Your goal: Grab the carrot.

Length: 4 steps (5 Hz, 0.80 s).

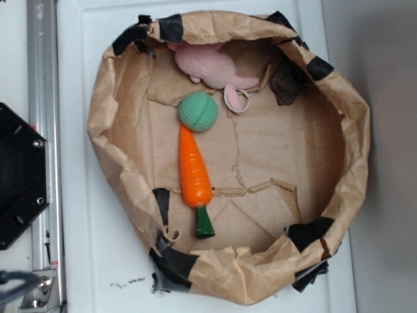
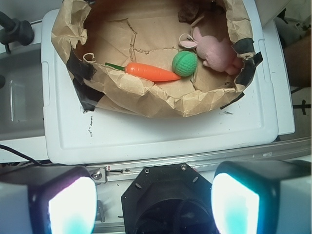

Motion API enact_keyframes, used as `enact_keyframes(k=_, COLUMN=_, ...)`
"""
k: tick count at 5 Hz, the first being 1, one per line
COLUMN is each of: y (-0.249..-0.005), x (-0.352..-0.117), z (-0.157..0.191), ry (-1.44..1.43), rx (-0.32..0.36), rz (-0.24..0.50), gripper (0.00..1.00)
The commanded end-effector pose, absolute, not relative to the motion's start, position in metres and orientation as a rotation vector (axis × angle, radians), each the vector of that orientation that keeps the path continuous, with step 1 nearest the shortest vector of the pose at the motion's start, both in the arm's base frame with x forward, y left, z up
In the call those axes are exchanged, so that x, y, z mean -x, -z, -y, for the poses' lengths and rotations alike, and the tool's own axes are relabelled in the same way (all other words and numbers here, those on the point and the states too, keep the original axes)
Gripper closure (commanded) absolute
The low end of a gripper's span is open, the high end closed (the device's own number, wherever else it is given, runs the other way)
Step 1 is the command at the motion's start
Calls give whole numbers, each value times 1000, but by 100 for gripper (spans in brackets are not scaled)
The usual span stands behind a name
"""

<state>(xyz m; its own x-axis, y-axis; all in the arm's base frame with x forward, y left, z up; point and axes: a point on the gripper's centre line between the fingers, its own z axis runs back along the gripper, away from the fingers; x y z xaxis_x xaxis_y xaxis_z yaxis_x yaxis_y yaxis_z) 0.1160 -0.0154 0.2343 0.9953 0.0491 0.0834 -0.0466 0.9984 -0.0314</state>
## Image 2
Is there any black clamp knob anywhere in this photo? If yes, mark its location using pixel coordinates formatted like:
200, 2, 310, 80
0, 12, 35, 54

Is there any crumpled brown paper bag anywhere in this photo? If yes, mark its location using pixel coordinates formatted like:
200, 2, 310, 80
51, 0, 262, 118

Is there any green textured ball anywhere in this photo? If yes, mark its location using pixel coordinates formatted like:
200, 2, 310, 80
172, 51, 197, 77

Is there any aluminium extrusion rail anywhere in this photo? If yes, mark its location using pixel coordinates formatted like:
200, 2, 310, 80
86, 136, 312, 183

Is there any pink plush bunny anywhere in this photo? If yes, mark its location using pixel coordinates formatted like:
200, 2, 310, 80
179, 26, 243, 76

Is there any black cable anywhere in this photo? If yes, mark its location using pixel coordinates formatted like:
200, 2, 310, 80
0, 144, 53, 167

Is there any white plastic bin lid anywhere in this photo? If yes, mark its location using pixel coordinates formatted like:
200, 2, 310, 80
41, 0, 279, 165

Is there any black octagonal mount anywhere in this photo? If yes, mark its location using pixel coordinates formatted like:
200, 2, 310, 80
121, 163, 219, 234

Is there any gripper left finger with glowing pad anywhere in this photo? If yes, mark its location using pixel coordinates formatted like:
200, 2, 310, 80
0, 166, 98, 234

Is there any orange toy carrot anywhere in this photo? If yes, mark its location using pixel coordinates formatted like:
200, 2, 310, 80
105, 62, 181, 82

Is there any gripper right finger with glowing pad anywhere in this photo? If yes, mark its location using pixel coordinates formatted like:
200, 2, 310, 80
211, 159, 312, 234

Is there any dark brown object in bag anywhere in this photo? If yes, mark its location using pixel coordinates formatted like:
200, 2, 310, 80
178, 2, 199, 22

